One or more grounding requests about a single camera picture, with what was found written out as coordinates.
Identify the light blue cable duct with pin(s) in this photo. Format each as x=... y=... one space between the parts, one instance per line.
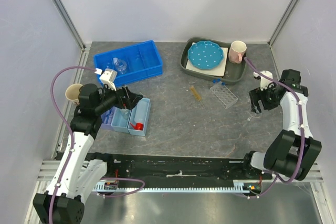
x=237 y=187

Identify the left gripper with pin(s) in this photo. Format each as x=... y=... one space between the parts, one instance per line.
x=129 y=99

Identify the dropper bottle white cap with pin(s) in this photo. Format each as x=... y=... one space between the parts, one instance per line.
x=120 y=66

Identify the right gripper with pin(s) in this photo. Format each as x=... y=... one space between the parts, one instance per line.
x=258 y=94

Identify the clear test tube rack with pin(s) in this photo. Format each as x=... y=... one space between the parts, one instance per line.
x=224 y=95

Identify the blue divided plastic bin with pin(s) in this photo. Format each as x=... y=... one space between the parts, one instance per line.
x=143 y=61

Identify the light blue box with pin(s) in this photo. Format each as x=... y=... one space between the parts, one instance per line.
x=119 y=124
x=147 y=113

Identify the beige floral mug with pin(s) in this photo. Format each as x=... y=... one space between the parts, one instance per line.
x=72 y=93

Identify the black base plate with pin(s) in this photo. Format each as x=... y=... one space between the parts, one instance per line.
x=173 y=172

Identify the clear safety goggles blue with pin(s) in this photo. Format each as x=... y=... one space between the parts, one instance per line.
x=107 y=119

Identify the white square plate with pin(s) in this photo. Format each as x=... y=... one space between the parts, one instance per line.
x=218 y=71

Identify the blue dotted plate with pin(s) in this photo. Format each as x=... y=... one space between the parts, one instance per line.
x=205 y=55

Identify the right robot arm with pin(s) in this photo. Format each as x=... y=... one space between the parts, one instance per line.
x=294 y=150

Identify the purple small box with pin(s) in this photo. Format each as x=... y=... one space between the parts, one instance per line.
x=107 y=126

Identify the light blue middle box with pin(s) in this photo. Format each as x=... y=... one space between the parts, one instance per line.
x=119 y=124

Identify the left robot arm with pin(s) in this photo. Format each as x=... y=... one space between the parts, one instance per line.
x=65 y=197

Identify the pink mug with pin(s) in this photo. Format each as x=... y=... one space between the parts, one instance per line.
x=237 y=51

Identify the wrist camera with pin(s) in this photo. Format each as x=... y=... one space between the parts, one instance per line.
x=266 y=79
x=107 y=77

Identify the light blue right box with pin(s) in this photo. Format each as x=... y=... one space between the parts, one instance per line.
x=147 y=113

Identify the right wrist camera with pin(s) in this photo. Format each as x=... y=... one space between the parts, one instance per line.
x=266 y=79

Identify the small glass beaker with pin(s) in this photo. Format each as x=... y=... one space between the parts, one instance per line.
x=125 y=113

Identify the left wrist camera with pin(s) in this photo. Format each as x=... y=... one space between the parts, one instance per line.
x=107 y=77

